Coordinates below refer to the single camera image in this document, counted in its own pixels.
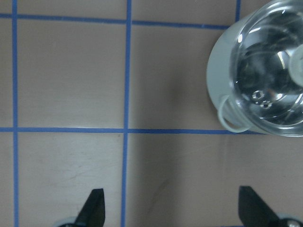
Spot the glass pot lid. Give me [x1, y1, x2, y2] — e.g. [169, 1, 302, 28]
[230, 0, 303, 137]

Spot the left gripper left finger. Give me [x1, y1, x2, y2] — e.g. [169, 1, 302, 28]
[75, 189, 106, 227]

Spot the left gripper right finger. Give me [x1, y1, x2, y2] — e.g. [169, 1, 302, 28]
[238, 186, 279, 227]

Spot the pale green electric pot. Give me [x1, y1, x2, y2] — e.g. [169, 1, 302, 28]
[206, 16, 266, 134]

